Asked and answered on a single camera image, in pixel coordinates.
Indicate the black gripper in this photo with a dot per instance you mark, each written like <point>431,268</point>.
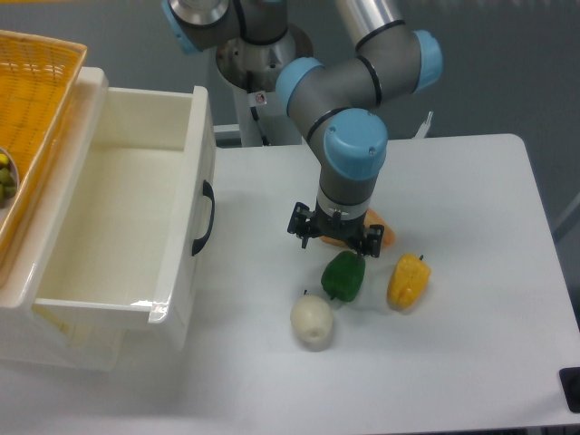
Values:
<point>338,221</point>

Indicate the green bell pepper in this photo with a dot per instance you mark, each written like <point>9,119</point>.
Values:
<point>343,277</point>

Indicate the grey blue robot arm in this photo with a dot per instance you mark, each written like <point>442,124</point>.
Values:
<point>332,107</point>

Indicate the orange triangular bread piece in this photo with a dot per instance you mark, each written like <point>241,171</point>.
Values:
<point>371,218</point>

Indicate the yellow bell pepper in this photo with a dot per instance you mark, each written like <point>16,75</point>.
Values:
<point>408,280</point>

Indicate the white pear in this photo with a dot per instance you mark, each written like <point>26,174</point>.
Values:
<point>312,322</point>

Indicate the white open drawer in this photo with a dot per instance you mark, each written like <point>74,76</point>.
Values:
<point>122,259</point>

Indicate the black table corner fixture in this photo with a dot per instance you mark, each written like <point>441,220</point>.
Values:
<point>569,378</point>

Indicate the white drawer cabinet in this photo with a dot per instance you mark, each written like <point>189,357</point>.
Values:
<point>30,333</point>

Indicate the bowl of green fruit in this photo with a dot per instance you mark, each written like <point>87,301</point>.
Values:
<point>9,179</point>

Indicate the yellow woven basket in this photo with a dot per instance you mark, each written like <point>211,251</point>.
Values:
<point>37,78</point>

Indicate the white metal frame bracket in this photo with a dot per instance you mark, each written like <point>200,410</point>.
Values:
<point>424,129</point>

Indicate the black drawer handle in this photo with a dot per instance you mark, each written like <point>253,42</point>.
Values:
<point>207,218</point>

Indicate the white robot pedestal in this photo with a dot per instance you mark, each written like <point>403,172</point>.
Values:
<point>267,109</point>

